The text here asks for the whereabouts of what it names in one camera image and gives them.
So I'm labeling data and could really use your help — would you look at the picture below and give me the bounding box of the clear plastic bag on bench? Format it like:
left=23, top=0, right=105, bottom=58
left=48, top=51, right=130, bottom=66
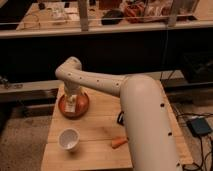
left=51, top=3, right=67, bottom=22

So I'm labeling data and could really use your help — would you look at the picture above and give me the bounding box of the black striped object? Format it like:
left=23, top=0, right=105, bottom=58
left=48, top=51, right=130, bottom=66
left=117, top=111, right=124, bottom=126

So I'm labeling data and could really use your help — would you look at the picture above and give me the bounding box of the orange carrot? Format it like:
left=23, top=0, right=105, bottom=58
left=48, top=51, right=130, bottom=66
left=111, top=137, right=128, bottom=149

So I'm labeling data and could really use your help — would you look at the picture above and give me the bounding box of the black round object on bench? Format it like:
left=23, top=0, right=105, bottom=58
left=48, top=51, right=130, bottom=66
left=101, top=9, right=124, bottom=25

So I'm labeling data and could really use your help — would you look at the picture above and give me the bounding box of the black cable on floor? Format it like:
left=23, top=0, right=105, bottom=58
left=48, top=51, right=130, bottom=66
left=181, top=111, right=213, bottom=171

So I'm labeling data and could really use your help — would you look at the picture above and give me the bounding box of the wooden post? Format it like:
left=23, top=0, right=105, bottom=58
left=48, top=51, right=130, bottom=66
left=78, top=0, right=89, bottom=31
left=167, top=0, right=181, bottom=27

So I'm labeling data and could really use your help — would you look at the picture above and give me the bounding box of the clear bottle with label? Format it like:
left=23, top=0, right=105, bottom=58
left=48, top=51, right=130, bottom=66
left=65, top=95, right=77, bottom=113

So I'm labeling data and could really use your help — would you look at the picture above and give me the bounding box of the wooden post left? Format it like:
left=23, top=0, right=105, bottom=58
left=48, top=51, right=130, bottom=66
left=78, top=0, right=89, bottom=31

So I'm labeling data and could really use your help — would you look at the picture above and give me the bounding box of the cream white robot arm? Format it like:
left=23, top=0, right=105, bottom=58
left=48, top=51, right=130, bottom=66
left=55, top=57, right=183, bottom=171

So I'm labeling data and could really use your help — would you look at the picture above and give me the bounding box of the white paper cup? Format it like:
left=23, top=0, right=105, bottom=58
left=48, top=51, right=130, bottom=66
left=58, top=128, right=80, bottom=152

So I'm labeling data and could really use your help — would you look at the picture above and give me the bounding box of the wooden post right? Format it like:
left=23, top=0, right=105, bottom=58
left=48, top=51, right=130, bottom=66
left=167, top=0, right=181, bottom=27

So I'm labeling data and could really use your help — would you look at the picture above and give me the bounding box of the red orange clutter on bench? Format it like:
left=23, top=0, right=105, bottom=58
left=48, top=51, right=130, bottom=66
left=124, top=2, right=145, bottom=23

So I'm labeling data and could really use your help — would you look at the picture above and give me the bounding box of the dark box on floor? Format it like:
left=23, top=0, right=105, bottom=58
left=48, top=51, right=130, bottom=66
left=186, top=118, right=213, bottom=137

